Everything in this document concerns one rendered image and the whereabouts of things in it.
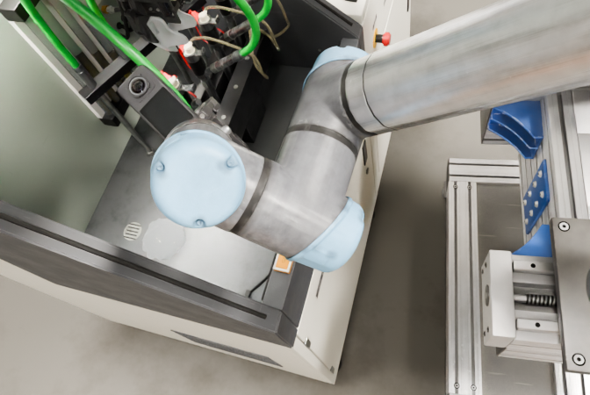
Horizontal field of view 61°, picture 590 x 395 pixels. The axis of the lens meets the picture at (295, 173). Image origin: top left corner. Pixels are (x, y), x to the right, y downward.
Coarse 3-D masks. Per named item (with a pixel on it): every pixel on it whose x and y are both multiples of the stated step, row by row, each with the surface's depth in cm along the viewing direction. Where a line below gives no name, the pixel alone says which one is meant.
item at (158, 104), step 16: (128, 80) 57; (144, 80) 56; (160, 80) 56; (128, 96) 57; (144, 96) 56; (160, 96) 56; (176, 96) 56; (144, 112) 56; (160, 112) 56; (176, 112) 56; (192, 112) 55; (160, 128) 56
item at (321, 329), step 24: (360, 168) 141; (360, 192) 148; (360, 240) 164; (312, 288) 105; (336, 288) 135; (312, 312) 109; (336, 312) 141; (312, 336) 114; (336, 336) 148; (336, 360) 156
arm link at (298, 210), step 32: (288, 160) 45; (320, 160) 45; (352, 160) 47; (256, 192) 41; (288, 192) 42; (320, 192) 44; (256, 224) 42; (288, 224) 42; (320, 224) 43; (352, 224) 44; (288, 256) 45; (320, 256) 44
